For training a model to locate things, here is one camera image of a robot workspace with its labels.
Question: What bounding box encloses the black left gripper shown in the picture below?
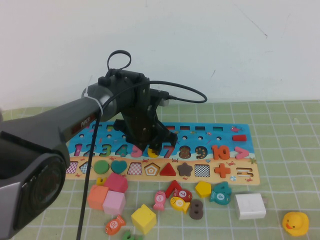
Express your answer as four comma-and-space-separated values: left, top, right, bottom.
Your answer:
113, 83, 178, 155

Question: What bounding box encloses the orange number six piece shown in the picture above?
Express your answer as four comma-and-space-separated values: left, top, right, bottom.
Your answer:
147, 146, 160, 159

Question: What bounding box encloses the pink number five piece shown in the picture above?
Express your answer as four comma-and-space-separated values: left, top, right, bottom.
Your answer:
131, 144, 145, 158

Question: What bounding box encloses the red triangle piece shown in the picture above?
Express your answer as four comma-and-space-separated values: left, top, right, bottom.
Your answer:
159, 162, 178, 176

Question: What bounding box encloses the teal heart piece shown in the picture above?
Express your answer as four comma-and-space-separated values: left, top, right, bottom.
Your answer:
110, 159, 128, 175

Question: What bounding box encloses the brown star piece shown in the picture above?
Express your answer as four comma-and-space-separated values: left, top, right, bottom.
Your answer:
177, 161, 194, 177

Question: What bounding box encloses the red number seven piece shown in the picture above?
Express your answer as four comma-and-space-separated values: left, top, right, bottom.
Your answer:
164, 179, 186, 199

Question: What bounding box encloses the pink fish piece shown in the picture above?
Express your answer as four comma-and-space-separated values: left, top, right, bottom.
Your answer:
152, 189, 166, 211

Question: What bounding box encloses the green circle piece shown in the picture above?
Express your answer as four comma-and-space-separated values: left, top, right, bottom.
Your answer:
93, 159, 111, 175

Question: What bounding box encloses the red fish piece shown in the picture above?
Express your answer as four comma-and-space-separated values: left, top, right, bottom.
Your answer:
174, 188, 193, 203

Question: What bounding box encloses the blue wooden puzzle board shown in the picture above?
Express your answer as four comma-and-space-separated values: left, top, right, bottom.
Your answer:
65, 121, 261, 186

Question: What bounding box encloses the yellow fish piece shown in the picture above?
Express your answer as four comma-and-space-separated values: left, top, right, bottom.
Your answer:
170, 196, 191, 215

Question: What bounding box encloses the orange number ten piece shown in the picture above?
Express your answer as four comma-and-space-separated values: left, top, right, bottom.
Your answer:
211, 144, 231, 161

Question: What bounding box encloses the yellow pentagon piece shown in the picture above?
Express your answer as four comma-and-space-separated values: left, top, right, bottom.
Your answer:
194, 180, 212, 198

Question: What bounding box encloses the orange plus sign piece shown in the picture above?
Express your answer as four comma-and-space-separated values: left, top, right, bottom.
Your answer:
214, 162, 231, 178

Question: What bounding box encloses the brown number eight piece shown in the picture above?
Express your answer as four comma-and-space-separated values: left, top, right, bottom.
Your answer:
189, 198, 204, 220

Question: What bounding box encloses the teal fish piece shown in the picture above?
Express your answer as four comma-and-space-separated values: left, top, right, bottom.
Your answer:
208, 189, 229, 204

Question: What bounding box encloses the orange fish piece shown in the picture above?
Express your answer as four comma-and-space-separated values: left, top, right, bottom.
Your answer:
104, 215, 126, 236

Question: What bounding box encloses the teal number four piece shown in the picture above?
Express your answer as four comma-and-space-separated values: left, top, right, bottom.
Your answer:
212, 181, 232, 198

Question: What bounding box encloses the green number piece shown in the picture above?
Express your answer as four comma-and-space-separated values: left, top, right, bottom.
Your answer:
121, 229, 143, 240

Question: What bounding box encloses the pink greater-than sign piece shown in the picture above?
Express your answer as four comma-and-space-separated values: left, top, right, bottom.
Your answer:
234, 146, 250, 160

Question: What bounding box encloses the rose red wooden cube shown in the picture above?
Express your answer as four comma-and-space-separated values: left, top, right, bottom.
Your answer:
103, 172, 129, 193

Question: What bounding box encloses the light pink wooden cube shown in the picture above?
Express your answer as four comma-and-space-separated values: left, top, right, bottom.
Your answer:
102, 189, 127, 216

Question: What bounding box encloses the orange wooden cube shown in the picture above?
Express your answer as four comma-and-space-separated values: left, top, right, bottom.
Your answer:
87, 184, 110, 210

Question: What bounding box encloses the yellow wooden cube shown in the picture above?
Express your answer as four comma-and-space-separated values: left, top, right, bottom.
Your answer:
131, 203, 158, 235

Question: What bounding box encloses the white zip tie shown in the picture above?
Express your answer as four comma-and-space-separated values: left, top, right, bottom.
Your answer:
83, 74, 104, 118

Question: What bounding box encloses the white power adapter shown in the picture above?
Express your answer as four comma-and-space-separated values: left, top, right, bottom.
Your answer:
234, 192, 269, 220

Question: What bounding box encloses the green checked tablecloth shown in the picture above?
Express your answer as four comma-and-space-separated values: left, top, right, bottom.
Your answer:
0, 99, 320, 240

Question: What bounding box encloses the yellow rubber duck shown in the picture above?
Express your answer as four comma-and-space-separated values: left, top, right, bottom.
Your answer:
281, 210, 310, 237

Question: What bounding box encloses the short black looped cable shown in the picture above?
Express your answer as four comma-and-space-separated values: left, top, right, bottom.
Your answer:
107, 49, 133, 76

